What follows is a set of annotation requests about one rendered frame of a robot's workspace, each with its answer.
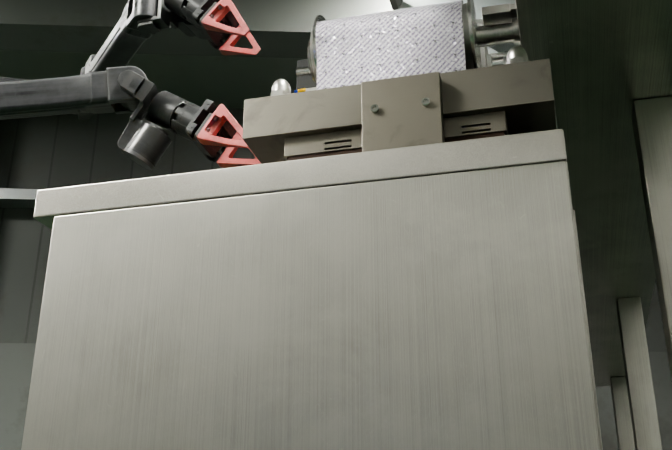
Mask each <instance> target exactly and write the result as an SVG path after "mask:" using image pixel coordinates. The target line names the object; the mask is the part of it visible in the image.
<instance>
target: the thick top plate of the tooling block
mask: <svg viewBox="0 0 672 450"><path fill-rule="evenodd" d="M440 77H441V83H442V101H443V118H449V117H457V116H465V115H474V114H482V113H490V112H498V111H505V113H506V119H507V124H508V130H509V135H512V134H518V133H520V132H523V131H530V132H537V131H546V130H555V129H557V126H556V113H555V100H554V91H553V82H552V73H551V65H550V59H541V60H534V61H527V62H519V63H512V64H504V65H497V66H490V67H482V68H475V69H467V70H460V71H453V72H445V73H440ZM360 128H362V116H361V84H356V85H349V86H342V87H334V88H327V89H319V90H312V91H305V92H297V93H290V94H282V95H275V96H268V97H260V98H253V99H245V100H244V118H243V138H242V139H243V140H244V142H245V143H246V144H247V146H248V147H249V148H250V149H251V151H252V152H253V153H254V155H255V156H256V157H257V159H258V160H259V161H260V163H261V164H264V163H273V162H279V161H280V160H285V159H286V158H285V157H284V145H285V138H287V137H295V136H303V135H312V134H320V133H328V132H336V131H344V130H352V129H360Z"/></svg>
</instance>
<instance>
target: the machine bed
mask: <svg viewBox="0 0 672 450"><path fill-rule="evenodd" d="M558 161H566V162H567V155H566V146H565V138H564V131H563V129H555V130H546V131H537V132H529V133H520V134H512V135H503V136H495V137H486V138H478V139H469V140H461V141H452V142H444V143H435V144H426V145H418V146H409V147H401V148H392V149H384V150H375V151H367V152H358V153H350V154H341V155H333V156H324V157H316V158H307V159H298V160H290V161H281V162H273V163H264V164H256V165H247V166H239V167H230V168H222V169H213V170H205V171H196V172H187V173H179V174H170V175H162V176H153V177H145V178H136V179H128V180H119V181H111V182H102V183H94V184H85V185H76V186H68V187H59V188H51V189H42V190H38V191H37V195H36V202H35V208H34V215H33V217H34V218H35V219H36V220H37V221H39V222H40V223H42V224H43V225H45V226H46V227H48V228H49V229H51V230H52V228H53V221H54V217H55V216H63V215H72V214H81V213H90V212H100V211H109V210H118V209H127V208H136V207H145V206H155V205H164V204H173V203H182V202H191V201H201V200H210V199H219V198H228V197H237V196H246V195H256V194H265V193H274V192H283V191H292V190H301V189H311V188H320V187H329V186H338V185H347V184H356V183H366V182H375V181H384V180H393V179H402V178H412V177H421V176H430V175H439V174H448V173H457V172H467V171H476V170H485V169H494V168H503V167H512V166H522V165H531V164H540V163H549V162H558Z"/></svg>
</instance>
